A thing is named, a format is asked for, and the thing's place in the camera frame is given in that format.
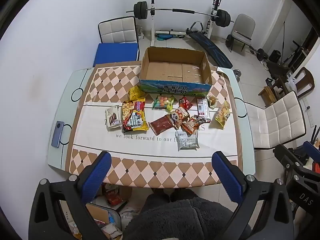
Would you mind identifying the grey fabric chair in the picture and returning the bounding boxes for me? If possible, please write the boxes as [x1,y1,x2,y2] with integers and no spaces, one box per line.
[231,13,256,53]

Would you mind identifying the panda print snack packet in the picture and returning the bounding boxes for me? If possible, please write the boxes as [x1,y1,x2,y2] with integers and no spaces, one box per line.
[166,107,190,127]

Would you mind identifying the cardboard box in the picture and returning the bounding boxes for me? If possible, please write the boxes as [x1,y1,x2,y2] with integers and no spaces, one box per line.
[139,46,213,97]

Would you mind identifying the white exercise machine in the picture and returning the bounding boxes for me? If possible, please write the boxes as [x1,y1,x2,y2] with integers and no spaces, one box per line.
[154,29,187,37]

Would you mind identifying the small clear pastry packet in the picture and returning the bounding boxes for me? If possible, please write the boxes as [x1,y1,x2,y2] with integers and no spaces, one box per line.
[207,95,219,109]

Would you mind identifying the grey blue smartphone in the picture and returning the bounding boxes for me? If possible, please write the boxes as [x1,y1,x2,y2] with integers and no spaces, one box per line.
[51,120,65,148]

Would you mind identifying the person's dark fleece clothing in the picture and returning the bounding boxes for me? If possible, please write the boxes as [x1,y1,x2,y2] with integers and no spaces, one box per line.
[122,188,251,240]

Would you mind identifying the dark equipment pile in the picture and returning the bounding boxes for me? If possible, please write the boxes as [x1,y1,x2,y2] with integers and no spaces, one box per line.
[266,60,293,81]

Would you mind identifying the small red snack packet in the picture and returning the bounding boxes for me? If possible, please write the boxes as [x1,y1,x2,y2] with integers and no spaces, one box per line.
[178,98,193,111]

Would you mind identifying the white plastic bag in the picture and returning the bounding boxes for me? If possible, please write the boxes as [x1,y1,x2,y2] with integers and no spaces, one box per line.
[286,73,298,92]

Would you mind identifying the large red yellow noodle packet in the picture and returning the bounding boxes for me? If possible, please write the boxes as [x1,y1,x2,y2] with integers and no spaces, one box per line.
[121,98,149,133]

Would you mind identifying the pale yellow chip packet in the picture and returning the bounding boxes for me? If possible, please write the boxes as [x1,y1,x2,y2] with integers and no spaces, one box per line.
[215,100,231,130]

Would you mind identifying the black dumbbell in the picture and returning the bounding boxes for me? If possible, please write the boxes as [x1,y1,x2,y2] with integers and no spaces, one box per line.
[250,47,268,61]

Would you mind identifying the black blue weight bench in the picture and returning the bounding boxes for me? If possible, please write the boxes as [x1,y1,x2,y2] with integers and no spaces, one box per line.
[186,21,234,69]

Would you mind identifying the white labelled snack packet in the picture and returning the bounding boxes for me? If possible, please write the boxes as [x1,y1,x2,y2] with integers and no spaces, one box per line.
[175,130,200,151]

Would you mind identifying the small wooden stool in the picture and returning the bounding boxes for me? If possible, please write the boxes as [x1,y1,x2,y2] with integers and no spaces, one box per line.
[258,86,278,107]

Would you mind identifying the blue seat cushion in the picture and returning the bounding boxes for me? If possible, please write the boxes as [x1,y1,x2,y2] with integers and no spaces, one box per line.
[93,42,140,68]

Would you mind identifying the dark red snack packet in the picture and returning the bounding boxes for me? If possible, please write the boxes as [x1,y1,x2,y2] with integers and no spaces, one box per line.
[149,116,176,134]

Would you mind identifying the red packet on floor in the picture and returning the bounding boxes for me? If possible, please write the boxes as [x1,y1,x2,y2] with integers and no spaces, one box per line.
[105,190,124,206]

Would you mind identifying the checkered brown tablecloth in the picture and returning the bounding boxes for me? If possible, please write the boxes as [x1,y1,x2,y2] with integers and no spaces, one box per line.
[67,64,244,189]

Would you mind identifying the yellow snack packet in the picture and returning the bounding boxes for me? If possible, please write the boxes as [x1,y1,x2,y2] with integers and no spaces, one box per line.
[128,86,146,102]

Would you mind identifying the brown wooden chair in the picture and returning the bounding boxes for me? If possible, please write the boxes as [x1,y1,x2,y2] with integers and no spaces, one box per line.
[290,67,315,98]

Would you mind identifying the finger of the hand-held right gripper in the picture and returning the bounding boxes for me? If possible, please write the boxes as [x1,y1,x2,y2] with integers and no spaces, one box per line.
[274,144,307,180]
[303,141,320,155]

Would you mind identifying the black speaker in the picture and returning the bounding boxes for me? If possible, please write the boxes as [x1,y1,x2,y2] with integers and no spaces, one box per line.
[268,50,281,63]

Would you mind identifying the white chocolate cookie box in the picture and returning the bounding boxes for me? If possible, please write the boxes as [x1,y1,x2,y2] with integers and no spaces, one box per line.
[104,105,122,130]

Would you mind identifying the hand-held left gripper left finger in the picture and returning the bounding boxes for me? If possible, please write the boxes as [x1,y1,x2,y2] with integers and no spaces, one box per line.
[29,151,112,240]

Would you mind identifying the white barbell rack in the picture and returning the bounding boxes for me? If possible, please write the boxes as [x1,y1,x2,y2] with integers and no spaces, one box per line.
[149,0,222,48]

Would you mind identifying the black router antennas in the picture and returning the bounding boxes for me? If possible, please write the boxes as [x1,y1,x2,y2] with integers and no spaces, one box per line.
[310,126,320,143]

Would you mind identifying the open grey storage bin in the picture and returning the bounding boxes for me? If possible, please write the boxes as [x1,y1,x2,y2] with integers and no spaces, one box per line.
[85,202,123,240]

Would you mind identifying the colourful candy bag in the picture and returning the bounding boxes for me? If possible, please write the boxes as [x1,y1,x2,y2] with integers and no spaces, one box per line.
[152,94,175,111]

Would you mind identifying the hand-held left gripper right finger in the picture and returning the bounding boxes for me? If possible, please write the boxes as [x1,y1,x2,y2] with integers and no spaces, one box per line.
[212,151,294,240]

